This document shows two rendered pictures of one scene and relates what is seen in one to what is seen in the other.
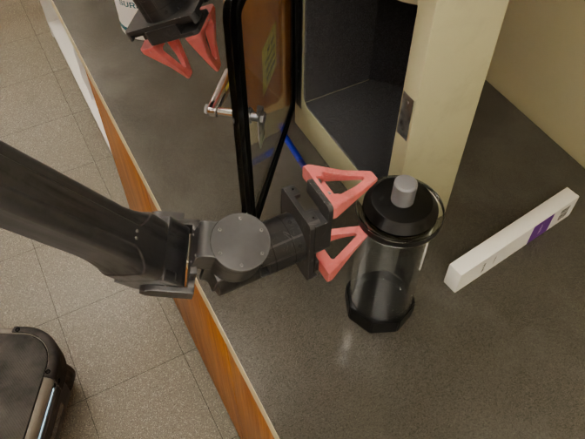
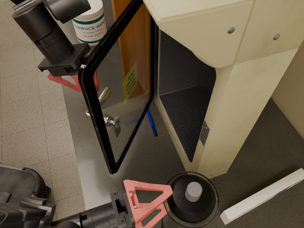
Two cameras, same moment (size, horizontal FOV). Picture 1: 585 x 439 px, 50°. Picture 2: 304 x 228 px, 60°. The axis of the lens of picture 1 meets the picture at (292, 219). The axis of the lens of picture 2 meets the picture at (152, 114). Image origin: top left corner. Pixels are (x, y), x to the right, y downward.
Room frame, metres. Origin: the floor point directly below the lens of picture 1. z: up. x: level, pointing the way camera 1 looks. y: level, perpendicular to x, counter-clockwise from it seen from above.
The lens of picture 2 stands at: (0.31, -0.08, 1.67)
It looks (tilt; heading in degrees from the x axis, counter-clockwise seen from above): 55 degrees down; 9
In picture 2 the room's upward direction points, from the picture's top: straight up
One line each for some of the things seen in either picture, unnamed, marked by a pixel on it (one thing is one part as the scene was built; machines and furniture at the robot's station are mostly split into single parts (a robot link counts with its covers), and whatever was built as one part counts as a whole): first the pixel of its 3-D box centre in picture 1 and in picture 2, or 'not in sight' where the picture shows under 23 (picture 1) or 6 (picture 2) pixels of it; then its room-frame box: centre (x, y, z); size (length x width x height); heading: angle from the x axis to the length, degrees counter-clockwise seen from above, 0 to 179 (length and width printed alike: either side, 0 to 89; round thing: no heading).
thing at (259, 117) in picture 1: (258, 126); (115, 127); (0.61, 0.05, 1.18); 0.02 x 0.02 x 0.06; 77
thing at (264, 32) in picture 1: (267, 70); (129, 88); (0.72, 0.04, 1.19); 0.30 x 0.01 x 0.40; 167
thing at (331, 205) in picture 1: (337, 199); (144, 201); (0.45, -0.05, 1.23); 0.09 x 0.07 x 0.07; 118
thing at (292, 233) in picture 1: (280, 241); (106, 221); (0.41, 0.01, 1.20); 0.07 x 0.07 x 0.10; 28
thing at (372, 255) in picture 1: (388, 258); (184, 212); (0.49, -0.13, 1.06); 0.11 x 0.11 x 0.21
